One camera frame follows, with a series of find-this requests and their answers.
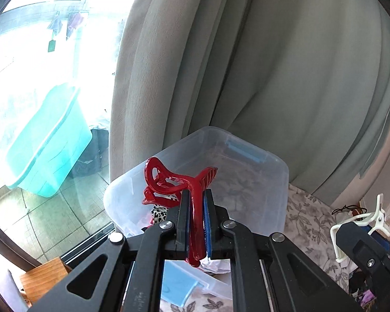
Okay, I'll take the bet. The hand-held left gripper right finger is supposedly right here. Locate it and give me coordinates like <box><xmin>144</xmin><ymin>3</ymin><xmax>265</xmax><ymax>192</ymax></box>
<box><xmin>203</xmin><ymin>188</ymin><xmax>365</xmax><ymax>312</ymax></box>

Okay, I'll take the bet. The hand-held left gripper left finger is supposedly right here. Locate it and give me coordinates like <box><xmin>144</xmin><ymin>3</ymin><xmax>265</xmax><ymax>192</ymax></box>
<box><xmin>29</xmin><ymin>189</ymin><xmax>193</xmax><ymax>312</ymax></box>

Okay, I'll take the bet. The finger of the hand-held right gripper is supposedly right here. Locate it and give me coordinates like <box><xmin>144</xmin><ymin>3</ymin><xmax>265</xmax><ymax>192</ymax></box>
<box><xmin>374</xmin><ymin>231</ymin><xmax>390</xmax><ymax>250</ymax></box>
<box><xmin>338</xmin><ymin>222</ymin><xmax>373</xmax><ymax>261</ymax></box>

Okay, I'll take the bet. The black white spotted scrunchie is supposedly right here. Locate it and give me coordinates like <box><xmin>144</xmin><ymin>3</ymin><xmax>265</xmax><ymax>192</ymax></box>
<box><xmin>150</xmin><ymin>205</ymin><xmax>170</xmax><ymax>227</ymax></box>

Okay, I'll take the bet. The white claw hair clip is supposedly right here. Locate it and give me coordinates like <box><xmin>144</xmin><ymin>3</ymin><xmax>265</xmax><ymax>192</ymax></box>
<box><xmin>330</xmin><ymin>194</ymin><xmax>390</xmax><ymax>263</ymax></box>

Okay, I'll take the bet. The red claw hair clip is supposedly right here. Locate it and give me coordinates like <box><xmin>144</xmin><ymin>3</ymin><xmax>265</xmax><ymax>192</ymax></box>
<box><xmin>141</xmin><ymin>157</ymin><xmax>219</xmax><ymax>267</ymax></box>

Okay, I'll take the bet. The clear plastic storage container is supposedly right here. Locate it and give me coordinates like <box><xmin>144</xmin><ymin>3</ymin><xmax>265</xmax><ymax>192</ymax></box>
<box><xmin>103</xmin><ymin>126</ymin><xmax>290</xmax><ymax>309</ymax></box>

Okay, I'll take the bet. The dark hair accessory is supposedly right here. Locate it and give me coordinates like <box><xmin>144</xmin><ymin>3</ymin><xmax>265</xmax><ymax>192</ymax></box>
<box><xmin>348</xmin><ymin>268</ymin><xmax>378</xmax><ymax>311</ymax></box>

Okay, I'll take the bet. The white crumpled item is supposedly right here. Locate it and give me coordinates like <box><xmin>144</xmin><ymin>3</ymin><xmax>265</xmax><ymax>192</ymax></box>
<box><xmin>200</xmin><ymin>256</ymin><xmax>232</xmax><ymax>274</ymax></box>

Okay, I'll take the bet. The floral tablecloth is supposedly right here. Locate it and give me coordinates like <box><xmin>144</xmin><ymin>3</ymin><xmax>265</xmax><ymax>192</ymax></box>
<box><xmin>159</xmin><ymin>182</ymin><xmax>390</xmax><ymax>312</ymax></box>

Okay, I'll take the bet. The black bin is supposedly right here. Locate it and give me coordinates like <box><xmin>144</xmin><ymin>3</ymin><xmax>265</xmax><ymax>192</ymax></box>
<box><xmin>72</xmin><ymin>127</ymin><xmax>110</xmax><ymax>179</ymax></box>

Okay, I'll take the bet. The teal plastic tub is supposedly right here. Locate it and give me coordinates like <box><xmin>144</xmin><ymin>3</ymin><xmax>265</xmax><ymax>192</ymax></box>
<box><xmin>6</xmin><ymin>83</ymin><xmax>93</xmax><ymax>198</ymax></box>

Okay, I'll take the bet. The grey beige curtain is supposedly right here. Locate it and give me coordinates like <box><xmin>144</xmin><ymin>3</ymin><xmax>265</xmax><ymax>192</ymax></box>
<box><xmin>109</xmin><ymin>0</ymin><xmax>390</xmax><ymax>202</ymax></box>

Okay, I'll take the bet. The hanging pink cloth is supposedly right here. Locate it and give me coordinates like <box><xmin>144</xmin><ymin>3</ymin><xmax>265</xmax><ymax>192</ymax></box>
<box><xmin>67</xmin><ymin>11</ymin><xmax>89</xmax><ymax>40</ymax></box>

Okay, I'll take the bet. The hanging grey cloth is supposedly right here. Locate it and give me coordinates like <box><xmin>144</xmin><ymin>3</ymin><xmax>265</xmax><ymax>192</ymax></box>
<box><xmin>48</xmin><ymin>11</ymin><xmax>64</xmax><ymax>37</ymax></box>

